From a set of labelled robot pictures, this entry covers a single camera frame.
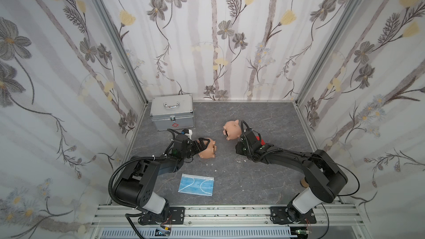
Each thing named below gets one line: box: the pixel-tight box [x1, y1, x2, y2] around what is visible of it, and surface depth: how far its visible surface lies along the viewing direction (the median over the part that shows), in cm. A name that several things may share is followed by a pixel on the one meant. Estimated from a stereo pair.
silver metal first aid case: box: [149, 94, 196, 132], surface depth 98 cm
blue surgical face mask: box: [178, 173, 215, 197], surface depth 85 cm
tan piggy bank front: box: [198, 137, 217, 159], surface depth 89 cm
